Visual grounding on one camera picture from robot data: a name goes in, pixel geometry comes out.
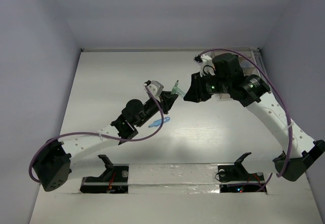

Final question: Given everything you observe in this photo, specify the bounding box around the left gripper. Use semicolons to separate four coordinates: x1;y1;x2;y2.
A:
135;91;177;127

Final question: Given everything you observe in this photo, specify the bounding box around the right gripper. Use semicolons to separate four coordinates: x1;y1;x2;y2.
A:
184;70;231;103

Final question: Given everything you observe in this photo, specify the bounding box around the green translucent highlighter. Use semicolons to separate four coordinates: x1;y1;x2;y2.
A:
171;80;186;98

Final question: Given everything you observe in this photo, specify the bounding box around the blue translucent highlighter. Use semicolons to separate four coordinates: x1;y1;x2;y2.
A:
148;117;170;128

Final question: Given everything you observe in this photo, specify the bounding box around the paperclip jar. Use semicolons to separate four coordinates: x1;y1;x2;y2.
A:
241;60;251;68

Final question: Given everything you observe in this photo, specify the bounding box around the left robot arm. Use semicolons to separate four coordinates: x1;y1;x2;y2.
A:
28;89;179;192

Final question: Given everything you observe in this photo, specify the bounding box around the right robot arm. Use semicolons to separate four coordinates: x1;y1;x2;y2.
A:
183;53;324;182

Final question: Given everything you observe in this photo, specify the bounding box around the clear acrylic drawer organizer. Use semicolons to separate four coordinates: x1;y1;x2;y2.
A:
209;47;265;100

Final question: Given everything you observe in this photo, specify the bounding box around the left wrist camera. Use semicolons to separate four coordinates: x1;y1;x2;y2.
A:
143;80;164;99

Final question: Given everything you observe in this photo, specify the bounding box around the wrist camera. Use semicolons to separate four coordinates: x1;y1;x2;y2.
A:
194;54;215;77
143;80;164;99

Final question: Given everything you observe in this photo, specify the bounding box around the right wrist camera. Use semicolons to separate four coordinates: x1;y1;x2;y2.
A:
194;54;215;77

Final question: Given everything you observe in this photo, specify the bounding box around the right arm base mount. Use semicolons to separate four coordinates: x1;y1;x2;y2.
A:
215;152;267;194

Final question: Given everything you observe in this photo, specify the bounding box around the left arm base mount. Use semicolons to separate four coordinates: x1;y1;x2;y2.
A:
80;154;129;194

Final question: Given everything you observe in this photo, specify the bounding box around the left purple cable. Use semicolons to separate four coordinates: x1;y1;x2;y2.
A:
27;84;165;184

